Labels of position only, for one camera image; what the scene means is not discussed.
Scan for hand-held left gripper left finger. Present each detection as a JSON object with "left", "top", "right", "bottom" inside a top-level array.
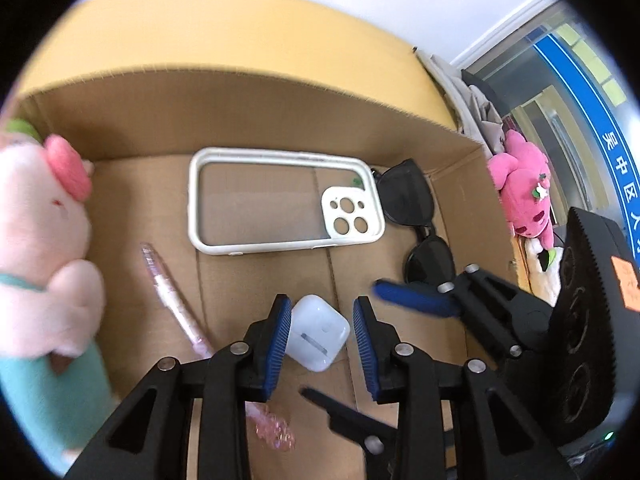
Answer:
[{"left": 65, "top": 294, "right": 293, "bottom": 480}]

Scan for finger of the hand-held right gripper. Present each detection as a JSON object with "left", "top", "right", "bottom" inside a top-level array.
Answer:
[
  {"left": 374, "top": 263, "right": 552, "bottom": 360},
  {"left": 299, "top": 386, "right": 400, "bottom": 462}
]

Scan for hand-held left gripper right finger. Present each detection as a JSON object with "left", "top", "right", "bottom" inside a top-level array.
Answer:
[{"left": 352, "top": 296, "right": 576, "bottom": 480}]

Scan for white earbuds case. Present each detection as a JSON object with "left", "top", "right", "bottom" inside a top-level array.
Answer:
[{"left": 285, "top": 295, "right": 351, "bottom": 372}]

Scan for black sunglasses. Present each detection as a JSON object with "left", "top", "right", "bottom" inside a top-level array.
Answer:
[{"left": 372, "top": 158, "right": 457, "bottom": 286}]

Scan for brown cardboard box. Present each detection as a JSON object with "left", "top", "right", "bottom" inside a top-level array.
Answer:
[{"left": 10, "top": 65, "right": 518, "bottom": 480}]

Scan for pink pig plush toy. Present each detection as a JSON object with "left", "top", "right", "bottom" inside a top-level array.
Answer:
[{"left": 0, "top": 119, "right": 121, "bottom": 453}]

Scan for white plush toy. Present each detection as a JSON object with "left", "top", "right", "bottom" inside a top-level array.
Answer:
[{"left": 524, "top": 236, "right": 564, "bottom": 307}]

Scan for pink glitter pen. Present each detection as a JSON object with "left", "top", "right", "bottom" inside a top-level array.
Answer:
[{"left": 140, "top": 242, "right": 296, "bottom": 451}]

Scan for white clear phone case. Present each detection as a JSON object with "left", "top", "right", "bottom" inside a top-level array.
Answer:
[{"left": 188, "top": 147, "right": 386, "bottom": 257}]

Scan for magenta plush toy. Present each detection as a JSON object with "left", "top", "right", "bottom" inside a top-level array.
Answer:
[{"left": 487, "top": 129, "right": 556, "bottom": 250}]

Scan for beige cloth bag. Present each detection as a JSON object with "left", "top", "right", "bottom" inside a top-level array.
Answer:
[{"left": 415, "top": 47, "right": 506, "bottom": 153}]

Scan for blue curved banner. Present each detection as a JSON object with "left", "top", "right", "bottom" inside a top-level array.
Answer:
[{"left": 532, "top": 30, "right": 640, "bottom": 261}]

